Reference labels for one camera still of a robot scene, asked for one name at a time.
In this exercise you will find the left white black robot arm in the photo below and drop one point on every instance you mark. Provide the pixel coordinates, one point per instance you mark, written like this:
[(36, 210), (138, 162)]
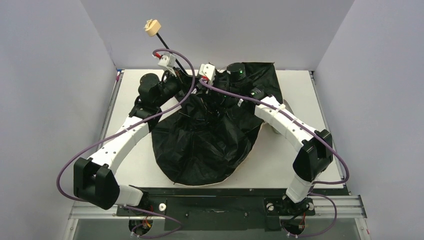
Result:
[(94, 177)]

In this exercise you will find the beige umbrella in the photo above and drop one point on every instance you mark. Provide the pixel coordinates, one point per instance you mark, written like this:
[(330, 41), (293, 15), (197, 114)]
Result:
[(203, 144)]

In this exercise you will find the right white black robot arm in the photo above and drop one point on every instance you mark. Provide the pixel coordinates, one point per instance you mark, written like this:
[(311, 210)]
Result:
[(313, 147)]

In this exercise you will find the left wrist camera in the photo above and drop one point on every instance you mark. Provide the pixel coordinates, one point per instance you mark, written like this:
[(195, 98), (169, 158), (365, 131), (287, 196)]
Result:
[(166, 62)]

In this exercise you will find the aluminium frame rail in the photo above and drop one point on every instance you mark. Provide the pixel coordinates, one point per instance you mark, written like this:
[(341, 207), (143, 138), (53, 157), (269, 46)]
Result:
[(183, 207)]

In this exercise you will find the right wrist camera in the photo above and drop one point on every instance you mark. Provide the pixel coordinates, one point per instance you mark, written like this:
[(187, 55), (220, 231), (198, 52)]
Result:
[(207, 72)]

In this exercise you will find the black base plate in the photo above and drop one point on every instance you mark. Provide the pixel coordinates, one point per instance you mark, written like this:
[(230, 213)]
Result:
[(226, 222)]

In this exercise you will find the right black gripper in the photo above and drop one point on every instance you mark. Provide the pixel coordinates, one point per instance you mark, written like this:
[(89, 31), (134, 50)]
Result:
[(212, 87)]

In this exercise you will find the mint green umbrella case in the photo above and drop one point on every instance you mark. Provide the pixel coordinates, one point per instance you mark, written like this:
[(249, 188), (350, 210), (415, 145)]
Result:
[(287, 112)]

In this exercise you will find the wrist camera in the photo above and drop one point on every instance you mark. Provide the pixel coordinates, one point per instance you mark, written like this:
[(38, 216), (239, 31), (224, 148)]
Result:
[(166, 62), (207, 72)]

